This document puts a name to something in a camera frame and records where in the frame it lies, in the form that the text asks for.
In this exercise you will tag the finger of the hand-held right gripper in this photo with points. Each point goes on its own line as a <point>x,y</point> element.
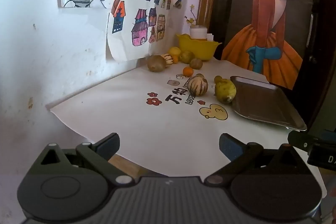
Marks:
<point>299,140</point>

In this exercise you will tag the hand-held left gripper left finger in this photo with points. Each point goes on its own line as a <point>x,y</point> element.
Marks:
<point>109,146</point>

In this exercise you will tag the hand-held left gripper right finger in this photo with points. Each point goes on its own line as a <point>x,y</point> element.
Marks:
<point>231,148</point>

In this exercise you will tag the metal tray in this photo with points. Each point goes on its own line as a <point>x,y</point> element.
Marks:
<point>262,103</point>

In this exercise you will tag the small yellow-green fruit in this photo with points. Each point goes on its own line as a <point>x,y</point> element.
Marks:
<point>217,79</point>

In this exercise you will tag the large striped pepino melon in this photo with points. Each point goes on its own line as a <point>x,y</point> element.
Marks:
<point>197,85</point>

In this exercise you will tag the small orange tangerine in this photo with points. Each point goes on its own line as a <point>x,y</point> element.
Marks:
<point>188,71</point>

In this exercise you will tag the large brown passion fruit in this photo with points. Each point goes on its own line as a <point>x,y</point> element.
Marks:
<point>157,63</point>

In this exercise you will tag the round green passion fruit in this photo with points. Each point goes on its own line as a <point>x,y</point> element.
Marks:
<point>187,56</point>

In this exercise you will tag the small orange kumquat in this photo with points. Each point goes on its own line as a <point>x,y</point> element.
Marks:
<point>175,59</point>

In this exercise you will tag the small striped pepino melon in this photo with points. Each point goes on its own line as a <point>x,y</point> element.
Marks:
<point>167,58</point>

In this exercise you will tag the white printed table mat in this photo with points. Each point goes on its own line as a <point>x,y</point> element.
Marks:
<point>157,129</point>

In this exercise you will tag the coloured houses drawing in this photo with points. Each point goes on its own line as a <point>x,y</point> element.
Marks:
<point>131,48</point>

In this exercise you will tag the yellow plastic bowl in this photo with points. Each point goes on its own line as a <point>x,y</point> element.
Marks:
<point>199,50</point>

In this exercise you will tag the yellow lemon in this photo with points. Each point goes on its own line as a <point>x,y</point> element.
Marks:
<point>174,51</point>

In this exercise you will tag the white folded paper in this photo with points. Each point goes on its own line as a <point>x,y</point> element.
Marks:
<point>210,37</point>

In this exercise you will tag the white cup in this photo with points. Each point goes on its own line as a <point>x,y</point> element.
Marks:
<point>198,32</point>

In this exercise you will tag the yellow fruit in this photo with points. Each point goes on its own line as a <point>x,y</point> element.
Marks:
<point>185,35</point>

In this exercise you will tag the yellow flower sprig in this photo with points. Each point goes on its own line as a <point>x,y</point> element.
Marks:
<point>191,19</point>

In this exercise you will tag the wall poster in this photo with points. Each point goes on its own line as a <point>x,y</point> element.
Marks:
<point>267,16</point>

